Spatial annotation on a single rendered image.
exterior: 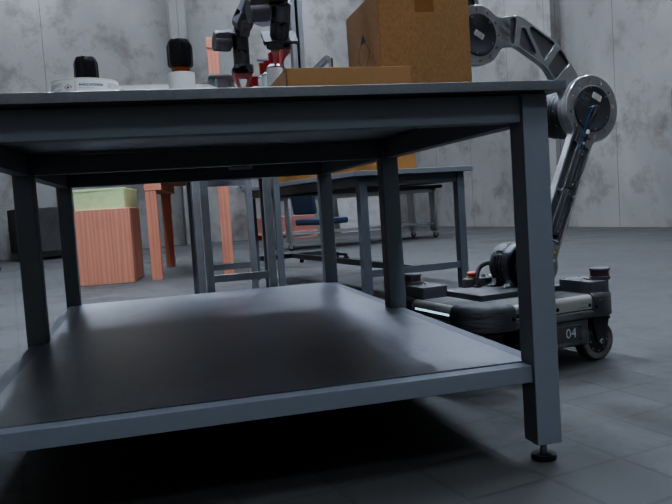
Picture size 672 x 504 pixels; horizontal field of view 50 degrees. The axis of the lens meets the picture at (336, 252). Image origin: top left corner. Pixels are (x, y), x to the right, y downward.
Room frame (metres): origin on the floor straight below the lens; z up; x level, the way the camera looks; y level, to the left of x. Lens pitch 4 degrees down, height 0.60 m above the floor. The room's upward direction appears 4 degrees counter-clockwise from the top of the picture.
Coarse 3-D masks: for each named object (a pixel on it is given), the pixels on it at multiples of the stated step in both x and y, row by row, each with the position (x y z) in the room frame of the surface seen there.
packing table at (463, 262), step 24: (408, 168) 4.19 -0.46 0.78; (432, 168) 4.26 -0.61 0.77; (456, 168) 4.33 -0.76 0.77; (288, 192) 5.18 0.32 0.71; (312, 192) 6.24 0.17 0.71; (336, 192) 6.03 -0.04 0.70; (360, 192) 4.10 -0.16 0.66; (456, 192) 4.39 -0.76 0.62; (360, 216) 4.11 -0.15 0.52; (456, 216) 4.40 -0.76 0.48; (360, 240) 4.13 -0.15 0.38; (456, 240) 4.42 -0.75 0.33; (360, 264) 4.93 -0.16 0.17; (408, 264) 4.37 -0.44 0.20; (432, 264) 4.30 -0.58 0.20; (456, 264) 4.37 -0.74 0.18
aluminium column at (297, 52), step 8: (296, 0) 2.61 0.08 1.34; (296, 8) 2.62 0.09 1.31; (296, 16) 2.62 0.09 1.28; (296, 24) 2.62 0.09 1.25; (296, 32) 2.62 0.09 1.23; (296, 48) 2.61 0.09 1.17; (304, 48) 2.62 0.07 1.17; (296, 56) 2.61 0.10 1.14; (304, 56) 2.61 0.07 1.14; (296, 64) 2.61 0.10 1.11; (304, 64) 2.61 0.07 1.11
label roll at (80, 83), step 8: (56, 80) 2.17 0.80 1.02; (64, 80) 2.16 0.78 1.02; (72, 80) 2.16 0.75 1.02; (80, 80) 2.16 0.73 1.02; (88, 80) 2.16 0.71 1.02; (96, 80) 2.18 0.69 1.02; (104, 80) 2.19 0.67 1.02; (112, 80) 2.22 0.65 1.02; (56, 88) 2.18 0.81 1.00; (64, 88) 2.16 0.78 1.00; (72, 88) 2.16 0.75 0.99; (80, 88) 2.16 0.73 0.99; (88, 88) 2.16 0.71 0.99; (96, 88) 2.17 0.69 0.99; (104, 88) 2.19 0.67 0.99; (112, 88) 2.22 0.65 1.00
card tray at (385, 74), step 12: (288, 72) 1.41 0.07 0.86; (300, 72) 1.42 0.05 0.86; (312, 72) 1.42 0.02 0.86; (324, 72) 1.43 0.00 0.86; (336, 72) 1.43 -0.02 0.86; (348, 72) 1.44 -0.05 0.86; (360, 72) 1.45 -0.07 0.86; (372, 72) 1.45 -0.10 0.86; (384, 72) 1.46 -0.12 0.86; (396, 72) 1.46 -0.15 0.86; (408, 72) 1.47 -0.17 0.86; (276, 84) 1.52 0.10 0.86; (288, 84) 1.41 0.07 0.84; (300, 84) 1.42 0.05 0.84; (312, 84) 1.42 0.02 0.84; (324, 84) 1.43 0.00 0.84; (336, 84) 1.43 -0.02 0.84; (348, 84) 1.44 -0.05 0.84; (360, 84) 1.45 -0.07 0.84
